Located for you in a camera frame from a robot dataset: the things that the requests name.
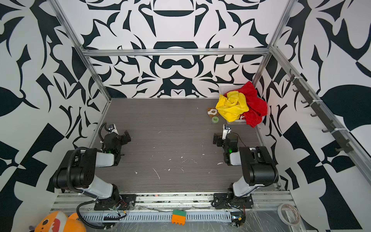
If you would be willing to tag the orange shark plush toy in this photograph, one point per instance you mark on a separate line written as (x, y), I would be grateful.
(58, 221)

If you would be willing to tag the white slotted cable duct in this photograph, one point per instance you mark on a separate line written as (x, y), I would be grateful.
(142, 217)

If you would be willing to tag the green circuit board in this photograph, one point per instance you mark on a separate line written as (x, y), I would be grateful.
(237, 219)

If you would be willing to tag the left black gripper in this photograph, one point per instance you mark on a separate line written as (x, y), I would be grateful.
(121, 138)

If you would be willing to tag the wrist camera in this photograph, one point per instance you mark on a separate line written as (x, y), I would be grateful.
(112, 129)
(226, 131)

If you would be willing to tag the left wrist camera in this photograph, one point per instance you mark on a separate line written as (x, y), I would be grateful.
(112, 129)

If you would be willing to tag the yellow shorts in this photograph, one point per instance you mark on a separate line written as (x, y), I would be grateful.
(232, 106)

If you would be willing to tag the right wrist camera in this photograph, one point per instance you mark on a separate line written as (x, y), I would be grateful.
(226, 131)

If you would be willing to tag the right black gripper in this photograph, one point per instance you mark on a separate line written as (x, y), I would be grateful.
(220, 139)

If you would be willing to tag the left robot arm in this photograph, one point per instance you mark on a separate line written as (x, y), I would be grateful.
(77, 172)

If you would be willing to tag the grey wall hook rack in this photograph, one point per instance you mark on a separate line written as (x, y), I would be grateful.
(322, 112)

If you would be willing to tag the clear tape roll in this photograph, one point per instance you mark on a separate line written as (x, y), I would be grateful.
(289, 214)

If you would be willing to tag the green tape roll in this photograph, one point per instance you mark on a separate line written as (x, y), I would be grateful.
(215, 119)

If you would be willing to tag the white plastic basket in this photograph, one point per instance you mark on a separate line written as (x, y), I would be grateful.
(236, 121)

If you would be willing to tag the red shorts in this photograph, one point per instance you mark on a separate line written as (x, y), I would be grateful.
(255, 104)

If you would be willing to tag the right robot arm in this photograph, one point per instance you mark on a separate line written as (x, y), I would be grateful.
(258, 168)

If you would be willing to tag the brown white plush toy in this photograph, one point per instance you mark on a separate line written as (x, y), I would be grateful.
(212, 112)

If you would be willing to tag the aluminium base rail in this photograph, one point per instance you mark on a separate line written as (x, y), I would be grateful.
(163, 201)

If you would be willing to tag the orange green toy block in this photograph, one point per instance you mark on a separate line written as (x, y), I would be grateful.
(179, 217)

